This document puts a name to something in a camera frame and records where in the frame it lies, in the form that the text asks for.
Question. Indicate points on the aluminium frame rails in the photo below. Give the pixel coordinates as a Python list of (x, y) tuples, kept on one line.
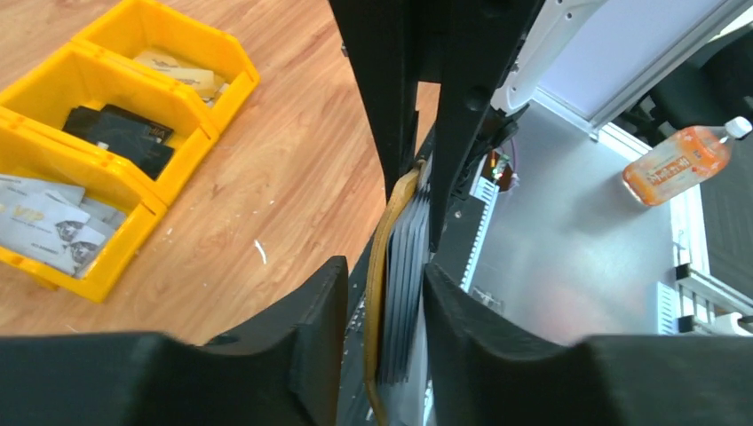
[(607, 246)]

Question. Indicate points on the cards in yellow bin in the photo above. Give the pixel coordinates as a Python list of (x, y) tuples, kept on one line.
[(55, 224)]

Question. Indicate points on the black cards in bin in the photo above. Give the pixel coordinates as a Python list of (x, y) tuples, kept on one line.
[(131, 136)]

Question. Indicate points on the yellow leather card holder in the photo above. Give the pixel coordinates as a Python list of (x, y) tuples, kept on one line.
[(395, 345)]

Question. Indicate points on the yellow plastic bin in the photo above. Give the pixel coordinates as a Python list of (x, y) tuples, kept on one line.
[(96, 68)]

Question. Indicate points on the gold cards in bin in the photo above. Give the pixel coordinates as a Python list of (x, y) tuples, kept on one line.
[(208, 85)]

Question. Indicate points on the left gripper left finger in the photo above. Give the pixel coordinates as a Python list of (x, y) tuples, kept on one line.
[(280, 367)]

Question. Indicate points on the orange drink bottle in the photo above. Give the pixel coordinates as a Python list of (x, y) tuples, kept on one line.
[(685, 159)]

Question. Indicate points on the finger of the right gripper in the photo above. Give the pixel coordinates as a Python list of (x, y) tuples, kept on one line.
[(379, 42), (483, 41)]

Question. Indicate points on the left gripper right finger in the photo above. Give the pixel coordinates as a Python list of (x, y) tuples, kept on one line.
[(488, 371)]

